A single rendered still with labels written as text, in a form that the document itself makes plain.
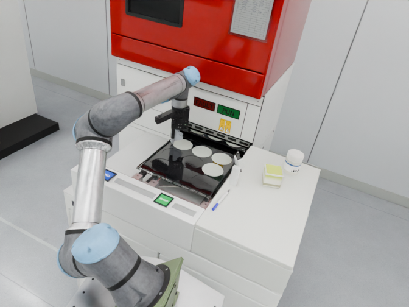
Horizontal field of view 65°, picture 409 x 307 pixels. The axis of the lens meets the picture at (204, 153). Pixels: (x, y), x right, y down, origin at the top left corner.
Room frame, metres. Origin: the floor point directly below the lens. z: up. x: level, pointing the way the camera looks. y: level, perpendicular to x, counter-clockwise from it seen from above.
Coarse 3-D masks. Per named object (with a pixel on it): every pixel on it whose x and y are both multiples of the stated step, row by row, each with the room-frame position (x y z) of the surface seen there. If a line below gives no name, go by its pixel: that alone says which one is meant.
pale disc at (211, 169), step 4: (204, 164) 1.23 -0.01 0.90; (208, 164) 1.23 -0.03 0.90; (212, 164) 1.24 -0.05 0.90; (216, 164) 1.24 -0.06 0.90; (204, 168) 1.20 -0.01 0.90; (208, 168) 1.20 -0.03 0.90; (212, 168) 1.21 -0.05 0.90; (216, 168) 1.21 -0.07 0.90; (220, 168) 1.22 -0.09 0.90; (204, 172) 1.17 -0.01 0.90; (208, 172) 1.17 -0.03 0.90; (212, 172) 1.18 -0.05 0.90; (216, 172) 1.18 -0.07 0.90; (220, 172) 1.19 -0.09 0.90; (216, 176) 1.15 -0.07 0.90
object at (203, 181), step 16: (192, 144) 1.39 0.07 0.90; (160, 160) 1.21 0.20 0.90; (176, 160) 1.23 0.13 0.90; (192, 160) 1.25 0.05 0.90; (208, 160) 1.27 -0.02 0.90; (176, 176) 1.11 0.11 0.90; (192, 176) 1.13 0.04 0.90; (208, 176) 1.15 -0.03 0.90; (224, 176) 1.17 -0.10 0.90; (208, 192) 1.03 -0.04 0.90
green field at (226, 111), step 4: (220, 108) 1.43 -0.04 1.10; (224, 108) 1.42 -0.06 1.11; (228, 108) 1.42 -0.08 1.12; (220, 112) 1.43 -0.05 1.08; (224, 112) 1.42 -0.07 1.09; (228, 112) 1.41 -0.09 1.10; (232, 112) 1.41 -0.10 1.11; (236, 112) 1.40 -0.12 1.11; (232, 116) 1.41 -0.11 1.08; (236, 116) 1.40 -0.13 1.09
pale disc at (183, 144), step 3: (174, 141) 1.39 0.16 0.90; (177, 141) 1.40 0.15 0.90; (180, 141) 1.40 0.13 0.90; (183, 141) 1.40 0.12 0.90; (186, 141) 1.41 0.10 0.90; (189, 141) 1.41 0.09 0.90; (174, 144) 1.36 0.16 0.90; (177, 144) 1.37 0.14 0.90; (180, 144) 1.37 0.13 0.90; (183, 144) 1.38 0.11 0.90; (186, 144) 1.38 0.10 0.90; (189, 144) 1.38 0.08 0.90; (177, 147) 1.34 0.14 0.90; (180, 147) 1.34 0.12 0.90; (183, 147) 1.35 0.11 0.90; (186, 147) 1.35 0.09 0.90; (189, 147) 1.36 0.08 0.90
